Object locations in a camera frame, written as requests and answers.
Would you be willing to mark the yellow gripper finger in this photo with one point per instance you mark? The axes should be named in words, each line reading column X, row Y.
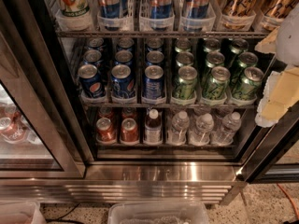
column 281, row 91
column 268, row 44

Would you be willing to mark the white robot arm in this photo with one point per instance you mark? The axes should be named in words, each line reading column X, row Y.
column 287, row 42

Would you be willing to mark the second row right green can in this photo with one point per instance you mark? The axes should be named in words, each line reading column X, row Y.
column 243, row 61

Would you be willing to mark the second row green can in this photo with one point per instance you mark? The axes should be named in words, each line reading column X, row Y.
column 184, row 58
column 213, row 58
column 243, row 61

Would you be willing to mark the back right green can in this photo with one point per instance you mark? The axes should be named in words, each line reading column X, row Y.
column 237, row 46

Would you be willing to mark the front right green can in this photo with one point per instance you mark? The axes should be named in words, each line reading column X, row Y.
column 247, row 84

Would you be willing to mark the second row middle green can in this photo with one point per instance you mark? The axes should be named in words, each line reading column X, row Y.
column 213, row 58

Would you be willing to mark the back middle green can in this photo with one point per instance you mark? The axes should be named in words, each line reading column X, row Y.
column 211, row 44

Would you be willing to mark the front middle green can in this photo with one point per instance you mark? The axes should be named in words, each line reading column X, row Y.
column 216, row 83

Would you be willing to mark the right red bull can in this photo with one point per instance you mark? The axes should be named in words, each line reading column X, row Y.
column 195, row 9

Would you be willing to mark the red bull can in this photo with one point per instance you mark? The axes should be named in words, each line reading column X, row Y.
column 113, row 9
column 160, row 9
column 195, row 9

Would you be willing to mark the right fridge door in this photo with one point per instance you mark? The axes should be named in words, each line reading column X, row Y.
column 268, row 162

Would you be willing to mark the front left green can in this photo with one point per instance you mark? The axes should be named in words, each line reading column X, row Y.
column 184, row 83

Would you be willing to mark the back left green can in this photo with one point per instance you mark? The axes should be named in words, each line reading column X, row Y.
column 183, row 44

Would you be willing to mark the second row left green can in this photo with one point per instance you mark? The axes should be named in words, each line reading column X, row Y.
column 184, row 58

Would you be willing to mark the second row right pepsi can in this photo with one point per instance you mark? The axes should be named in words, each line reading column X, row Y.
column 155, row 58

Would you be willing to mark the second row pepsi can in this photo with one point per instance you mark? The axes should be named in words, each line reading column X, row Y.
column 124, row 57
column 93, row 57
column 155, row 58

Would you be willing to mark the middle red bull can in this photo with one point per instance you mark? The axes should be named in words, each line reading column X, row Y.
column 160, row 9

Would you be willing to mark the second row middle pepsi can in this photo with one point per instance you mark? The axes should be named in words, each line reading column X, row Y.
column 124, row 57

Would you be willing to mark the front right red can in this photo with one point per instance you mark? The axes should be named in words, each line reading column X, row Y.
column 129, row 131

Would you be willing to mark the left red bull can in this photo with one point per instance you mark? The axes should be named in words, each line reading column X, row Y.
column 113, row 9

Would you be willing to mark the stainless steel fridge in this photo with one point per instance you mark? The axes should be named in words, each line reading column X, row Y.
column 120, row 171

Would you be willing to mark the second row left pepsi can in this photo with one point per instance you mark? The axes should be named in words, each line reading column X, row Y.
column 93, row 57

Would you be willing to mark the front left red can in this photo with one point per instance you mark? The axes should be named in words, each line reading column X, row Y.
column 105, row 129

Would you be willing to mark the left fridge glass door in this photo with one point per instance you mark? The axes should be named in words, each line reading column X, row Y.
column 36, row 142

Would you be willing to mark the right water bottle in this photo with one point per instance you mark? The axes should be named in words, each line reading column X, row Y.
column 225, row 133

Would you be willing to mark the water bottle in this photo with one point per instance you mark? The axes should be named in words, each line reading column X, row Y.
column 201, row 130
column 179, row 126
column 225, row 133

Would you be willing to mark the middle water bottle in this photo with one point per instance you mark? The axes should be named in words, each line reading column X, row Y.
column 201, row 130

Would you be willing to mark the left water bottle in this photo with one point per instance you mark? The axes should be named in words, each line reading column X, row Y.
column 179, row 126

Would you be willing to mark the brown juice bottle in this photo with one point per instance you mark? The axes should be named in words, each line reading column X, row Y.
column 153, row 128

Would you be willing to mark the clear plastic bin centre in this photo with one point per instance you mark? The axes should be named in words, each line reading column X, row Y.
column 160, row 212

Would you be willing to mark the clear plastic bin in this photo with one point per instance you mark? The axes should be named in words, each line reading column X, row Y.
column 160, row 212
column 21, row 213

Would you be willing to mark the clear plastic bin left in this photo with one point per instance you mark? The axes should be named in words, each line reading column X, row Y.
column 21, row 213

